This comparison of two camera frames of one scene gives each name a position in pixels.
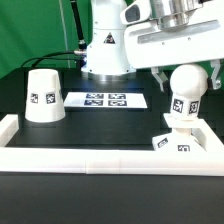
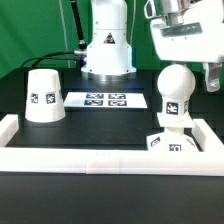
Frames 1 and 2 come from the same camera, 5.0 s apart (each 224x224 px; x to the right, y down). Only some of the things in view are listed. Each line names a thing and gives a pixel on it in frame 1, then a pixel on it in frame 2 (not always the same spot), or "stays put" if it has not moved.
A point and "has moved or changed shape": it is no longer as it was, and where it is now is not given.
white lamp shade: x=44 y=101 stays put
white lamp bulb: x=187 y=84 has moved or changed shape
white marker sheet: x=129 y=100 stays put
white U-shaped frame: x=111 y=161 stays put
